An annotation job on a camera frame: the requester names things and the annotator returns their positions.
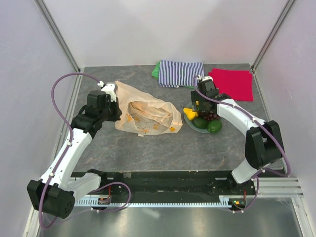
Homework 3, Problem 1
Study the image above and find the red grapes bunch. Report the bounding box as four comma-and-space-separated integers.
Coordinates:
204, 112, 221, 121

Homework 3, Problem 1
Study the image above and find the dark green avocado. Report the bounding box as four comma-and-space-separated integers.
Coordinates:
192, 117, 209, 129

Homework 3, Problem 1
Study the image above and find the green lime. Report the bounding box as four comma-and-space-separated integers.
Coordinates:
207, 120, 223, 134

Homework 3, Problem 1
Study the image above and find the beige plastic bag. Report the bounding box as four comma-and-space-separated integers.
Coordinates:
115, 81, 183, 136

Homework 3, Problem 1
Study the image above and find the dark mangosteen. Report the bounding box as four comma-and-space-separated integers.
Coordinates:
198, 111, 211, 120

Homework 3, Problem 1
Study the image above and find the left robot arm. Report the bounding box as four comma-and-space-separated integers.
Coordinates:
27, 83, 122, 219

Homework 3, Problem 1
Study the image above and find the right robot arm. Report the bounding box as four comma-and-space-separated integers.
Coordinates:
191, 78, 286, 195

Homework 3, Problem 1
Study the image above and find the yellow pear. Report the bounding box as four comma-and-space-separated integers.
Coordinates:
183, 107, 198, 121

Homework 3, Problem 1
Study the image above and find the green plate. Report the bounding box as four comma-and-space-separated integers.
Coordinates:
182, 102, 223, 134

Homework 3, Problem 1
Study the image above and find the blue striped cloth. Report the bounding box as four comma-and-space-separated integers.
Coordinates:
158, 60, 205, 88

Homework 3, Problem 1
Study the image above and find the red cloth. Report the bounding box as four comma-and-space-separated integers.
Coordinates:
208, 68, 253, 101

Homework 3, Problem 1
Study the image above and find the green cloth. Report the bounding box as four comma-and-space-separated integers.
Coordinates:
151, 61, 198, 90

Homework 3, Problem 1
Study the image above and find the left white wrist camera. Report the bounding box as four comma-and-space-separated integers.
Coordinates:
97, 81, 117, 102

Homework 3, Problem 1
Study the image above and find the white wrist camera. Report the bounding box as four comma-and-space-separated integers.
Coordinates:
197, 75, 213, 83
97, 81, 117, 102

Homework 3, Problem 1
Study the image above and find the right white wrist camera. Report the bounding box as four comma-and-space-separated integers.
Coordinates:
197, 75, 213, 83

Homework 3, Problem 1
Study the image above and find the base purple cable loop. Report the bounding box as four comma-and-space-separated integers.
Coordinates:
90, 181, 133, 213

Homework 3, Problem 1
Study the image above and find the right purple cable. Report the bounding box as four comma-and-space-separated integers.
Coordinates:
192, 75, 292, 215

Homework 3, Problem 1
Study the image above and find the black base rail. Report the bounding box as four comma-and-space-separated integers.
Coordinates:
100, 170, 255, 196

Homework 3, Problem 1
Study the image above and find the white cable duct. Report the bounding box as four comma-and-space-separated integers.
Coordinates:
75, 196, 245, 208

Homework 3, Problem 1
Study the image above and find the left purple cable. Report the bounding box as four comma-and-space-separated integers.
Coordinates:
38, 73, 104, 230

